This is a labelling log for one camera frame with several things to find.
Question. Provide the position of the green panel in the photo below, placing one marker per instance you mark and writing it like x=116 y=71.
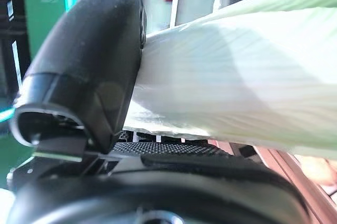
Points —
x=44 y=11

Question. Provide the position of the wooden slatted crate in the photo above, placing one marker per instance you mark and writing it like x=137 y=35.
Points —
x=289 y=171

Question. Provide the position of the napa cabbage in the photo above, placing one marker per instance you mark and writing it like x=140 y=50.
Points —
x=237 y=76

